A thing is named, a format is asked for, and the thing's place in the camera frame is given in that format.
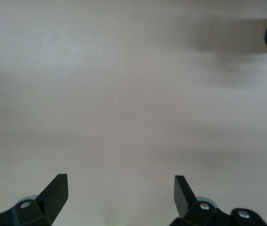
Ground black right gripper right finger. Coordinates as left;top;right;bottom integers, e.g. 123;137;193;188
170;175;233;226

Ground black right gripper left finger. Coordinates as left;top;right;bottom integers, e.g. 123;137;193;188
0;174;69;226

